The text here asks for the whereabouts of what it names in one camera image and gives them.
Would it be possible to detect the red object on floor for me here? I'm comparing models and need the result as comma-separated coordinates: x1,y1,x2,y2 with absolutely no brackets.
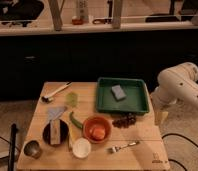
71,16,84,25

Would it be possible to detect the wooden table leg right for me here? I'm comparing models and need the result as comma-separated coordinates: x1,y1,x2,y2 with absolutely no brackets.
112,0,123,29

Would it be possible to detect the black floor cable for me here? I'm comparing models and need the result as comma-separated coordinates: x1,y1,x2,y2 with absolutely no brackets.
161,132,198,171

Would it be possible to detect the small metal cup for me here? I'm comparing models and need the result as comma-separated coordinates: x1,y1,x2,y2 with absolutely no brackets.
24,140,42,159

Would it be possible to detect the grey spatula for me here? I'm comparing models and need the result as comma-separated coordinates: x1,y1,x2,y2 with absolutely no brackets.
47,106,67,121

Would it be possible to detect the grey sponge block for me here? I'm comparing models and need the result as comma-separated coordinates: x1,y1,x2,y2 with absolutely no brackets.
111,85,126,101

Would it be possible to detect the dark grape bunch toy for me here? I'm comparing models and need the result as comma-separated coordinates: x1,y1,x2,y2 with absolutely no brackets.
112,114,136,128

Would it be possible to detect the wooden table leg left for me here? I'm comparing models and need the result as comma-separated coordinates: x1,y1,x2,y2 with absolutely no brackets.
48,0,62,31

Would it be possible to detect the orange plastic bowl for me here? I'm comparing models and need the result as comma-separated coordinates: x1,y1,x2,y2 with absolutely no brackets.
83,116,111,144

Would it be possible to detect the green chili pepper toy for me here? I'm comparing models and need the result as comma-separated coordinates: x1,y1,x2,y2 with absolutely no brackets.
69,111,83,129

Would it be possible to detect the black office chair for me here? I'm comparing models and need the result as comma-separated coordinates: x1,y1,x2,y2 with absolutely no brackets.
0,0,44,27

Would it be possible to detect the white plastic cup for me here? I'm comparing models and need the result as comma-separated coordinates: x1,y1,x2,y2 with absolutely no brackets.
72,138,91,159

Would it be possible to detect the light green leaf toy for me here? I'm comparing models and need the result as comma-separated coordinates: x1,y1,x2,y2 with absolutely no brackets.
66,92,78,107

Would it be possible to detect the black round bowl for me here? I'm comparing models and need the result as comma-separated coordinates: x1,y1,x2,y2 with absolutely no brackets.
42,119,69,146

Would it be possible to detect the orange fruit toy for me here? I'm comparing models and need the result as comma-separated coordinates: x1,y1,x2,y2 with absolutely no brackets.
92,127,106,141

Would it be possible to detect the wooden table leg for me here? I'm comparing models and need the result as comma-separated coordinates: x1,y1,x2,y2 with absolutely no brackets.
48,0,62,31
112,0,123,29

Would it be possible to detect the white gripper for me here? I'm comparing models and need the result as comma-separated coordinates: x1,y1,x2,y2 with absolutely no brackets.
151,87,177,125

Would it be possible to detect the green plastic tray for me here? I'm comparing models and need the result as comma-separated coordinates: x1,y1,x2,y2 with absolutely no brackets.
95,77,149,115

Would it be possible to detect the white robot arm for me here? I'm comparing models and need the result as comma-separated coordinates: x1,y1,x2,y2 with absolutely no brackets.
151,62,198,125

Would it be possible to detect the silver metal fork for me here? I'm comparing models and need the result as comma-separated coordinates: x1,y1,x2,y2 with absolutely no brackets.
107,141,140,154

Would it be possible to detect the white handled brush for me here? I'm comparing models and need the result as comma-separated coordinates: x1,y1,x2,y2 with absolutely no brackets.
41,82,70,103

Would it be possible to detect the black pole stand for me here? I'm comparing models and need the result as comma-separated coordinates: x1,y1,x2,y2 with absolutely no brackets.
7,123,17,171

